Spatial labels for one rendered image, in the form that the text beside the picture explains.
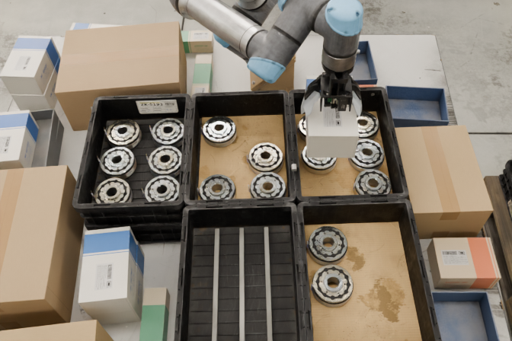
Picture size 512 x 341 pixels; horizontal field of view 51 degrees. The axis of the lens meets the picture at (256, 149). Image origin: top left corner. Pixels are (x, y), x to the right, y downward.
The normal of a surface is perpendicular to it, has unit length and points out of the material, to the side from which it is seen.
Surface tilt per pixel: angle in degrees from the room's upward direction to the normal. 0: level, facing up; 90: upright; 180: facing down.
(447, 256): 0
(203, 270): 0
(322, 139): 90
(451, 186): 0
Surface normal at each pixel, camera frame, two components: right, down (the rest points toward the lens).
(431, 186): -0.03, -0.59
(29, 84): -0.07, 0.81
